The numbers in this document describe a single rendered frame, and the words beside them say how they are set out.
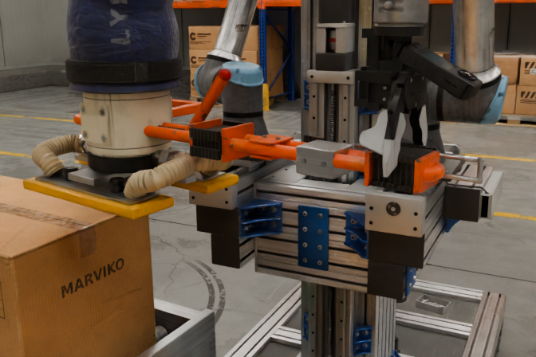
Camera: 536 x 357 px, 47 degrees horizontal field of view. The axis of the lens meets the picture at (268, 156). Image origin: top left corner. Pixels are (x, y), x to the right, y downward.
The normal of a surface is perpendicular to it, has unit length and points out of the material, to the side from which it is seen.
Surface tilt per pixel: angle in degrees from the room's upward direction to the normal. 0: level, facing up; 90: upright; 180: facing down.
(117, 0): 108
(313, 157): 90
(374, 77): 90
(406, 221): 90
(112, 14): 74
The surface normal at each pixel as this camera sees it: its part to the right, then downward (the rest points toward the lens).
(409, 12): 0.07, 0.22
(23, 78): 0.90, 0.09
